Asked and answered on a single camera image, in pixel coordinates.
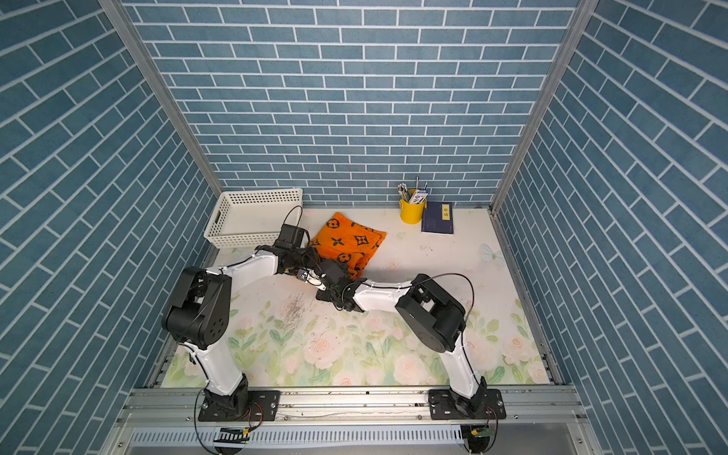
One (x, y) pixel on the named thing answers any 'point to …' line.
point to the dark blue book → (438, 217)
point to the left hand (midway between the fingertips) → (324, 261)
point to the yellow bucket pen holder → (411, 213)
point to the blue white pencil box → (419, 196)
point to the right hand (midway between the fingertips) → (330, 272)
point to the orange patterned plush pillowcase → (348, 242)
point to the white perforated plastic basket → (254, 219)
